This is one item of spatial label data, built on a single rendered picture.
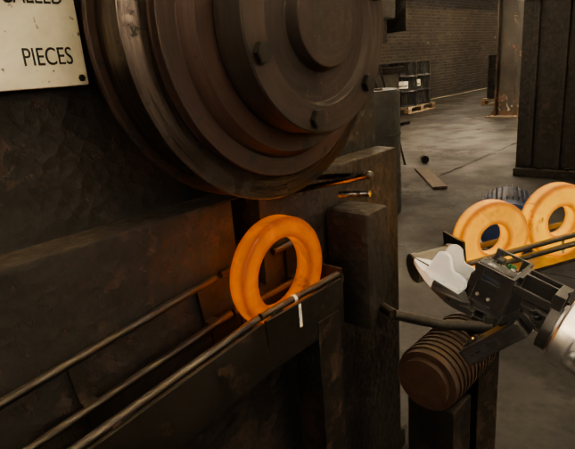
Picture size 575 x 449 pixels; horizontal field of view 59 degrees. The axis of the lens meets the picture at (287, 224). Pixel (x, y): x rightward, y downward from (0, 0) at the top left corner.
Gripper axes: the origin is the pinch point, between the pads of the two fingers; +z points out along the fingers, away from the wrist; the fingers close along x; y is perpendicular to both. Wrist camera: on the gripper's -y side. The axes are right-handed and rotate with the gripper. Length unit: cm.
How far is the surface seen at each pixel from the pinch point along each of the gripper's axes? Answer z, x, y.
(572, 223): -9.9, -45.5, -0.6
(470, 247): 1.8, -25.5, -5.9
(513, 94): 263, -819, -117
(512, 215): -1.4, -32.9, 0.8
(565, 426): -27, -76, -70
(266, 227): 18.4, 16.4, 3.1
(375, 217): 14.7, -9.0, -0.7
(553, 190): -5.0, -40.4, 6.0
